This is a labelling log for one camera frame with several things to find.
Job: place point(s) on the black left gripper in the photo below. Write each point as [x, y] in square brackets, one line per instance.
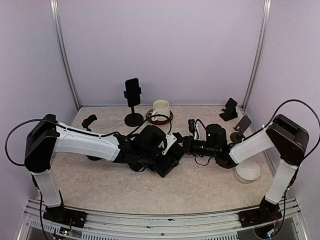
[168, 160]

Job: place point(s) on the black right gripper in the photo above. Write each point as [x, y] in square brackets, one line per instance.
[187, 144]

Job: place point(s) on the black phone crossing stack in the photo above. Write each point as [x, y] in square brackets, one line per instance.
[165, 163]

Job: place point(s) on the tall black clamp phone stand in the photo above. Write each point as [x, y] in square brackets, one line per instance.
[133, 119]

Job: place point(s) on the black plate phone stand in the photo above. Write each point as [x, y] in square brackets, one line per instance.
[239, 129]

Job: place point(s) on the black folding phone stand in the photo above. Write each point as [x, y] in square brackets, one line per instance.
[229, 111]

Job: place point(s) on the short black phone stand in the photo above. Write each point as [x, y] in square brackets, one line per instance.
[86, 125]

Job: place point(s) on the black phone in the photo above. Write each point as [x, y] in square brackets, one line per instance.
[132, 92]

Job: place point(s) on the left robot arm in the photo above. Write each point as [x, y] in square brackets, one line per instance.
[51, 139]

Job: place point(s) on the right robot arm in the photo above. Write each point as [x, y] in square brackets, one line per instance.
[281, 135]

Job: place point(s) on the light blue bottom phone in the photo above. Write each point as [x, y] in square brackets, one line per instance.
[137, 167]

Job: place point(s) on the red round coaster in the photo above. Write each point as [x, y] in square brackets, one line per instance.
[158, 122]

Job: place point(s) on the white ceramic mug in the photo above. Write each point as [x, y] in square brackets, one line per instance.
[161, 110]

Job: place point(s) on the white bowl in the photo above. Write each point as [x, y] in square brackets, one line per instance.
[247, 171]

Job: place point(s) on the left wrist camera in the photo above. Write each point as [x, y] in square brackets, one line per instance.
[170, 143]

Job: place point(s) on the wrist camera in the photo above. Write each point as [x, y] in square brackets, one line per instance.
[170, 143]
[193, 129]

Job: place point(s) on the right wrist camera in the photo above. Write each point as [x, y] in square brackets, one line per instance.
[193, 129]

